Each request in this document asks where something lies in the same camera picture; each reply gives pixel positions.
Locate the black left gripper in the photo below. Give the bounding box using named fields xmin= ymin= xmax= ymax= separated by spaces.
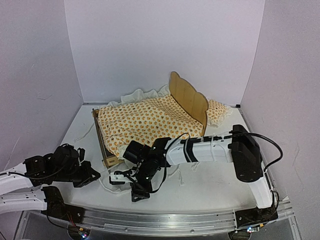
xmin=53 ymin=161 xmax=100 ymax=188

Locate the small duck print pillow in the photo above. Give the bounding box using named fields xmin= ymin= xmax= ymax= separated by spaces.
xmin=206 ymin=99 xmax=233 ymax=127

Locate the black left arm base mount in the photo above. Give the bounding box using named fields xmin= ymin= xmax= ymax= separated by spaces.
xmin=41 ymin=186 xmax=85 ymax=224

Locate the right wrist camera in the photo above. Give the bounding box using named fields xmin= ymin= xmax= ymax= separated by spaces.
xmin=109 ymin=173 xmax=132 ymax=186

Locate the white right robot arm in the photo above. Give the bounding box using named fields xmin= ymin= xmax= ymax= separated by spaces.
xmin=122 ymin=124 xmax=284 ymax=222

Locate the wooden pet bed frame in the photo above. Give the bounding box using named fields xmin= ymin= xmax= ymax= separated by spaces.
xmin=92 ymin=71 xmax=209 ymax=168

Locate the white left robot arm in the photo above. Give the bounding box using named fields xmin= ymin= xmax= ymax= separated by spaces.
xmin=0 ymin=143 xmax=101 ymax=219

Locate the duck print mattress cushion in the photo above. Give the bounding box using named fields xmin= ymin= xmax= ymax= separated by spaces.
xmin=74 ymin=83 xmax=211 ymax=195

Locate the aluminium front rail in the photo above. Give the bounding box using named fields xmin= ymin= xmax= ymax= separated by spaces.
xmin=23 ymin=197 xmax=293 ymax=235

